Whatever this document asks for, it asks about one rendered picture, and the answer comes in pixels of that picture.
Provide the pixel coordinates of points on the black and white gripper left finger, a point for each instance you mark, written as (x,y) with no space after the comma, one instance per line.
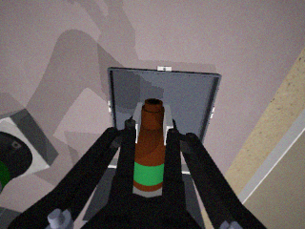
(61,207)

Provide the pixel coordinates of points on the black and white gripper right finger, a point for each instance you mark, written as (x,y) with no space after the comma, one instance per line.
(223,207)

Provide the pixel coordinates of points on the brown bottle with green label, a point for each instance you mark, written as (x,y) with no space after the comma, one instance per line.
(150,149)

